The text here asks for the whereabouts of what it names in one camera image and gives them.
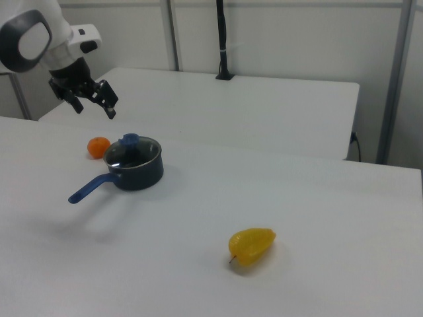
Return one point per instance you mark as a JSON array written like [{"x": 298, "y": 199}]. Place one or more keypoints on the white side table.
[{"x": 231, "y": 112}]

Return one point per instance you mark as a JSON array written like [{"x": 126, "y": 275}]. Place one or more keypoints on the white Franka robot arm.
[{"x": 31, "y": 36}]

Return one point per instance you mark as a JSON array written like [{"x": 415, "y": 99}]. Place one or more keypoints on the orange mandarin fruit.
[{"x": 97, "y": 148}]

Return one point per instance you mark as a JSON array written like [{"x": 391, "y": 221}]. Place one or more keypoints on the grey partition frame post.
[
  {"x": 174, "y": 33},
  {"x": 396, "y": 82}
]

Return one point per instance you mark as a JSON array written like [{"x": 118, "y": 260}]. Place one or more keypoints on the black pole with clamp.
[{"x": 223, "y": 33}]

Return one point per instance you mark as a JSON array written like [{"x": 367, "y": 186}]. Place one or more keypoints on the yellow starfruit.
[{"x": 251, "y": 246}]

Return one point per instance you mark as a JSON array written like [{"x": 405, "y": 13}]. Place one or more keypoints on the glass lid with blue knob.
[{"x": 145, "y": 150}]

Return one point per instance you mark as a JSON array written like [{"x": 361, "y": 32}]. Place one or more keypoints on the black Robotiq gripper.
[{"x": 71, "y": 74}]

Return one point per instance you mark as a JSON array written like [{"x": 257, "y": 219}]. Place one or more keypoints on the dark blue saucepan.
[{"x": 138, "y": 178}]

